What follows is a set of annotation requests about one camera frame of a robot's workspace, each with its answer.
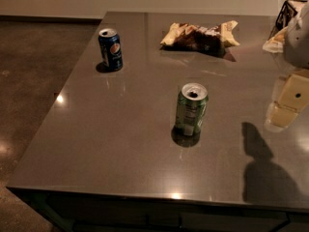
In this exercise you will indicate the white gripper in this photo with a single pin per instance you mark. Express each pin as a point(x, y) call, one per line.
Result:
point(297, 43)

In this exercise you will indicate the brown chip bag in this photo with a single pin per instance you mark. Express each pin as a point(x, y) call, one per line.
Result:
point(212, 41)

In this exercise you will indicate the yellow snack bag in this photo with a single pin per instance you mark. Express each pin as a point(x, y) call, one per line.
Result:
point(276, 43)

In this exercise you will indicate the green soda can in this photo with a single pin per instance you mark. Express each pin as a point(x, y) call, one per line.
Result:
point(192, 104)

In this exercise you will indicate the blue pepsi can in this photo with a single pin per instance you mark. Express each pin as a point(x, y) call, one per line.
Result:
point(110, 48)

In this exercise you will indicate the black wire basket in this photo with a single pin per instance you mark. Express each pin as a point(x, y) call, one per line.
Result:
point(290, 18)

